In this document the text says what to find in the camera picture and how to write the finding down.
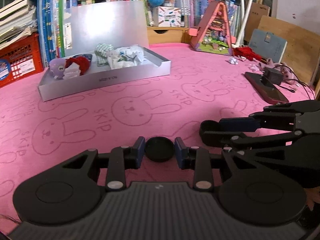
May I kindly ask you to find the green striped doll dress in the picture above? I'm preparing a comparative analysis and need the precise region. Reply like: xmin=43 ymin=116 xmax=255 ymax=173
xmin=94 ymin=43 xmax=114 ymax=67

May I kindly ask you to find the brown cardboard sheet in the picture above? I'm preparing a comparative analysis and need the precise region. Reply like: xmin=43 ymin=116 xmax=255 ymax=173
xmin=244 ymin=2 xmax=271 ymax=43

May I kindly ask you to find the grey cardboard box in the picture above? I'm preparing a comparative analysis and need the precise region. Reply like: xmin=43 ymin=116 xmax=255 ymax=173
xmin=37 ymin=0 xmax=172 ymax=102

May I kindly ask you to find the pink toy house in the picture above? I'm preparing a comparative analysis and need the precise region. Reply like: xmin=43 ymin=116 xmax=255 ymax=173
xmin=188 ymin=0 xmax=237 ymax=56

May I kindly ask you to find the blue notebook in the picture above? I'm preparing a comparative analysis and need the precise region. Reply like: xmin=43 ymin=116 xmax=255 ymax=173
xmin=248 ymin=29 xmax=288 ymax=63

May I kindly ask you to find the red cloth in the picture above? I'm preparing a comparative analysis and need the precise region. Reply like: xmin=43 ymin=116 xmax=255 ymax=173
xmin=232 ymin=45 xmax=265 ymax=62

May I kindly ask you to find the black power adapter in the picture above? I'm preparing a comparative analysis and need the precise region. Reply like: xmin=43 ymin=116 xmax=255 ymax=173
xmin=261 ymin=67 xmax=284 ymax=86

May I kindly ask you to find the wooden drawer box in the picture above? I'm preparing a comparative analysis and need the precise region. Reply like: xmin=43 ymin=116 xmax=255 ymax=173
xmin=147 ymin=26 xmax=189 ymax=45

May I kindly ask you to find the pink rabbit print blanket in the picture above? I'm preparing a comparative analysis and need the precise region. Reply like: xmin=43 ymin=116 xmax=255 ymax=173
xmin=0 ymin=42 xmax=317 ymax=233

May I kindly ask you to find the colourful printed box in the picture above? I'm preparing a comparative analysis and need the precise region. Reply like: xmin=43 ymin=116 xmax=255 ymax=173
xmin=156 ymin=5 xmax=183 ymax=27

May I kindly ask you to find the white knitted doll garment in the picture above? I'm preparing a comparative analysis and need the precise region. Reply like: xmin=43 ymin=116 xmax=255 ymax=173
xmin=61 ymin=62 xmax=82 ymax=79

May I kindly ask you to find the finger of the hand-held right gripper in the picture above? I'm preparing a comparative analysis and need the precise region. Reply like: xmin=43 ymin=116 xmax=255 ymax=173
xmin=201 ymin=129 xmax=305 ymax=156
xmin=219 ymin=101 xmax=311 ymax=133

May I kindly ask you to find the red plastic crate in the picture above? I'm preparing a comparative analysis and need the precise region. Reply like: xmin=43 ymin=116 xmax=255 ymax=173
xmin=0 ymin=33 xmax=44 ymax=88

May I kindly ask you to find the light wooden board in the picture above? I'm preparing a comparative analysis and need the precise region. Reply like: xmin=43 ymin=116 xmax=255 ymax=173
xmin=257 ymin=15 xmax=320 ymax=87

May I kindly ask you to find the black charging cable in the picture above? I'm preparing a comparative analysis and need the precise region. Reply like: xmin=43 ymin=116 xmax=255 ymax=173
xmin=279 ymin=66 xmax=316 ymax=100

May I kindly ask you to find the navy floral cloth pouch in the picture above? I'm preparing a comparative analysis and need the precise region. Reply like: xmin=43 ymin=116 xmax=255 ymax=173
xmin=75 ymin=53 xmax=93 ymax=62

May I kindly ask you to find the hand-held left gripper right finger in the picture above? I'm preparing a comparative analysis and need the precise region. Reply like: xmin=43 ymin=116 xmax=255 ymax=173
xmin=174 ymin=137 xmax=252 ymax=192

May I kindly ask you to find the pink plush toy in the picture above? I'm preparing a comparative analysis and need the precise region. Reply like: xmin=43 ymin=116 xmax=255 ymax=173
xmin=259 ymin=58 xmax=300 ymax=84

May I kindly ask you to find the row of tall thin books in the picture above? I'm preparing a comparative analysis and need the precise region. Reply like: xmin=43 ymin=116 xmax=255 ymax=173
xmin=37 ymin=0 xmax=73 ymax=68

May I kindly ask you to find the stack of worn books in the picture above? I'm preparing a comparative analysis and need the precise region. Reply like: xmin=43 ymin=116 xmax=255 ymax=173
xmin=0 ymin=0 xmax=39 ymax=50

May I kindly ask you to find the purple plush toy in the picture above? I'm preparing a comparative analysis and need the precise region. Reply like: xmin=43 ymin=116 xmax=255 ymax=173
xmin=49 ymin=58 xmax=67 ymax=80

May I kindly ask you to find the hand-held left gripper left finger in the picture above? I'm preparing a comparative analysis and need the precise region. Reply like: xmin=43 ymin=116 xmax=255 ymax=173
xmin=50 ymin=136 xmax=146 ymax=192

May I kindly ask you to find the dark red smartphone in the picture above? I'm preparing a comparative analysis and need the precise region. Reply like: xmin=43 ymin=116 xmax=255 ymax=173
xmin=244 ymin=71 xmax=289 ymax=104

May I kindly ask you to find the red knitted doll garment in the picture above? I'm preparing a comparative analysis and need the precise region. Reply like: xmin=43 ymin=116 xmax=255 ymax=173
xmin=64 ymin=56 xmax=91 ymax=77

